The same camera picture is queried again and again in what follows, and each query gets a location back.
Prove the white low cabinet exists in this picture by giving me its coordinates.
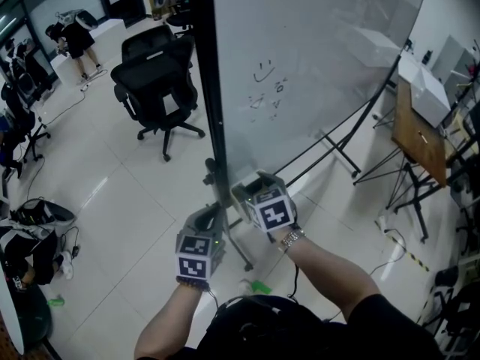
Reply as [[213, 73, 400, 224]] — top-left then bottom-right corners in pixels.
[[397, 52, 425, 89]]

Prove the black swivel chair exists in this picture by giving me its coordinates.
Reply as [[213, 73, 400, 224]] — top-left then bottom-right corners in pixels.
[[1, 80, 52, 164]]

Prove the black thin cable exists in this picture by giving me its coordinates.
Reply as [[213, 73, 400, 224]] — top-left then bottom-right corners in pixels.
[[288, 251, 301, 299], [204, 286, 221, 309]]

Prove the black coat rack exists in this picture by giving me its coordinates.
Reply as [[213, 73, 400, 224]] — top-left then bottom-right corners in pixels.
[[442, 39, 480, 127]]

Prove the black floor cable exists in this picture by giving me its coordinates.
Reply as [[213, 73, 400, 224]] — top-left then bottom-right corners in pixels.
[[369, 229, 408, 275]]

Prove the yellow black floor tape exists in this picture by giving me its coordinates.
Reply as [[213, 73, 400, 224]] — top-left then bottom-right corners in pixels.
[[389, 234, 436, 322]]

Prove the white rectangular case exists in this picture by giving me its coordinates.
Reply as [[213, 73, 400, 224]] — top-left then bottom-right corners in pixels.
[[410, 67, 451, 129]]

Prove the wooden table with wire legs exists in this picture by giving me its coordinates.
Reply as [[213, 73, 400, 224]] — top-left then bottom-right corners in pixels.
[[352, 75, 451, 209]]

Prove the black metal rolling stand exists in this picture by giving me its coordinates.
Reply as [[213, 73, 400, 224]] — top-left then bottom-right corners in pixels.
[[385, 99, 480, 243]]

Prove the person's right forearm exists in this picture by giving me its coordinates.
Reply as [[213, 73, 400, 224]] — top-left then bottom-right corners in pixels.
[[284, 236, 382, 320]]

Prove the person's black shirt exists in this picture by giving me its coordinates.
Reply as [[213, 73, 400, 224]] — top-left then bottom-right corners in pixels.
[[136, 293, 443, 360]]

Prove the brown woven rug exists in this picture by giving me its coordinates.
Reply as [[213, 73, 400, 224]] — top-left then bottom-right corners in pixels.
[[0, 313, 53, 360]]

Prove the dark green armchair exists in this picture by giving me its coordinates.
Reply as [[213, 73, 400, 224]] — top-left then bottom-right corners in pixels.
[[22, 283, 52, 348]]

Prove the white bench counter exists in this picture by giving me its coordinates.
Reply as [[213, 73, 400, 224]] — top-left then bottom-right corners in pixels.
[[50, 18, 127, 86]]

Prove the black mesh office chair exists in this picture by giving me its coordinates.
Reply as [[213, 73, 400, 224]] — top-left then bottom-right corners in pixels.
[[110, 24, 206, 163]]

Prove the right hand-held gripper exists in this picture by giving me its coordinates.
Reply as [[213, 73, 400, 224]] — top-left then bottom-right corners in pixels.
[[239, 170, 299, 236]]

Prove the white round table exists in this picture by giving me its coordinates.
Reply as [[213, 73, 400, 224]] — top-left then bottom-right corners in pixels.
[[0, 256, 27, 356]]

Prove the whiteboard on black rolling stand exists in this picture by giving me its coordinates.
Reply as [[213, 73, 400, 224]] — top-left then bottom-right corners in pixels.
[[190, 0, 429, 272]]

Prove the dark beaded bracelet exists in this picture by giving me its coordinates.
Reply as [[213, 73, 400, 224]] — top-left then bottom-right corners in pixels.
[[175, 275, 211, 292]]

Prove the person's left forearm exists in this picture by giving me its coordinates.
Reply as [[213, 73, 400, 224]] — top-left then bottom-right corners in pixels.
[[133, 281, 209, 359]]

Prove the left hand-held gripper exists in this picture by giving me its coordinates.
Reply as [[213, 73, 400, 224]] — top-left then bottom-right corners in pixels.
[[175, 201, 227, 281]]

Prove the grey metal cabinet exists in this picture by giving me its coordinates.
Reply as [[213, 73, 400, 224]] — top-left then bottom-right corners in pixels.
[[430, 35, 473, 86]]

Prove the black armchair with star base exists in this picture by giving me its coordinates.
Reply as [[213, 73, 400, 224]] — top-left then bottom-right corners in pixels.
[[423, 264, 480, 344]]

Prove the silver metal wristwatch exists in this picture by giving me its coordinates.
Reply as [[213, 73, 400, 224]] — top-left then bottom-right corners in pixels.
[[279, 227, 307, 253]]

